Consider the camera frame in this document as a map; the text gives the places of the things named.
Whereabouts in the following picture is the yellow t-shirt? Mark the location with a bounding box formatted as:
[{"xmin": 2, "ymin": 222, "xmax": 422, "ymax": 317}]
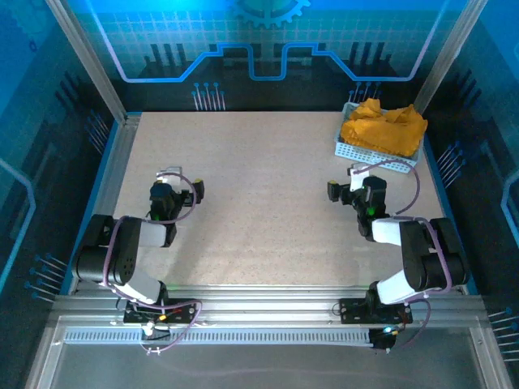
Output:
[{"xmin": 339, "ymin": 97, "xmax": 429, "ymax": 158}]

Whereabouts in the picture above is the grey-blue perforated plastic basket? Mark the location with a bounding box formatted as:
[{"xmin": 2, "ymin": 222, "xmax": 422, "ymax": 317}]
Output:
[{"xmin": 332, "ymin": 100, "xmax": 425, "ymax": 176}]

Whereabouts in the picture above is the black controller box with LEDs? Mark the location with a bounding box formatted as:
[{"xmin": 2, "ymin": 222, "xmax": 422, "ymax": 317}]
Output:
[{"xmin": 368, "ymin": 327, "xmax": 397, "ymax": 353}]

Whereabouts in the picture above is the grey metal lower shelf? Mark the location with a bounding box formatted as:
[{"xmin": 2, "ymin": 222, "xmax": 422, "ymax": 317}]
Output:
[{"xmin": 24, "ymin": 318, "xmax": 514, "ymax": 389}]

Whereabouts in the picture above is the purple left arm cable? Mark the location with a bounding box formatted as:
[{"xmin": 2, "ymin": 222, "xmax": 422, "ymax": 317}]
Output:
[{"xmin": 103, "ymin": 172, "xmax": 203, "ymax": 357}]

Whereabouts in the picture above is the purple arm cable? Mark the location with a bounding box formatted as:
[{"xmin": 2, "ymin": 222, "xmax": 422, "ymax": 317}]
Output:
[
  {"xmin": 103, "ymin": 172, "xmax": 203, "ymax": 357},
  {"xmin": 354, "ymin": 159, "xmax": 452, "ymax": 353}
]

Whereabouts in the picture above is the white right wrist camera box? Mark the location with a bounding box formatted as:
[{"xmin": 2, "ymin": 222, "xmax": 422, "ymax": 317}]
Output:
[{"xmin": 347, "ymin": 163, "xmax": 371, "ymax": 192}]

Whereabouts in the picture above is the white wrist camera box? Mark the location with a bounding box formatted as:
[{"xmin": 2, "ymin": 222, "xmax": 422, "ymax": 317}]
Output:
[
  {"xmin": 157, "ymin": 165, "xmax": 184, "ymax": 188},
  {"xmin": 347, "ymin": 163, "xmax": 371, "ymax": 192}
]

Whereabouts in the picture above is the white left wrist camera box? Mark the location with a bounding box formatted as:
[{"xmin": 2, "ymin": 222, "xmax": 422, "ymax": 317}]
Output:
[{"xmin": 157, "ymin": 165, "xmax": 184, "ymax": 188}]

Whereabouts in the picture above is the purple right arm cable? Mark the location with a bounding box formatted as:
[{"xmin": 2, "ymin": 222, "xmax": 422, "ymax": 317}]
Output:
[{"xmin": 354, "ymin": 159, "xmax": 452, "ymax": 353}]

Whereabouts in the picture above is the aluminium side rail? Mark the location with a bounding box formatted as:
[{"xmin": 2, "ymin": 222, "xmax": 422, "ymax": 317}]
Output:
[{"xmin": 67, "ymin": 112, "xmax": 142, "ymax": 295}]

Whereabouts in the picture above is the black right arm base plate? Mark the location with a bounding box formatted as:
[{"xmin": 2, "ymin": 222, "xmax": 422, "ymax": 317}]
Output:
[{"xmin": 338, "ymin": 297, "xmax": 414, "ymax": 325}]

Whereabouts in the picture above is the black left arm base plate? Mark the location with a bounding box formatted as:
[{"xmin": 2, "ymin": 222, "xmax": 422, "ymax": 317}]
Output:
[{"xmin": 123, "ymin": 297, "xmax": 195, "ymax": 325}]

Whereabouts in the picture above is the aluminium frame beam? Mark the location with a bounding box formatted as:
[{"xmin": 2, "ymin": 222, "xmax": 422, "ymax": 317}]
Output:
[{"xmin": 52, "ymin": 283, "xmax": 487, "ymax": 327}]

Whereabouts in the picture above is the aluminium frame post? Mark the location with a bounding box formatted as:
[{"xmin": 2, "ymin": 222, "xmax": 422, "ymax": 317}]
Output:
[
  {"xmin": 45, "ymin": 0, "xmax": 130, "ymax": 123},
  {"xmin": 412, "ymin": 0, "xmax": 491, "ymax": 117}
]

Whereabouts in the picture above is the grey slotted cable duct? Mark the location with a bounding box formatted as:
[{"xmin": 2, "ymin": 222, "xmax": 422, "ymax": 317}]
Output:
[{"xmin": 63, "ymin": 327, "xmax": 374, "ymax": 346}]

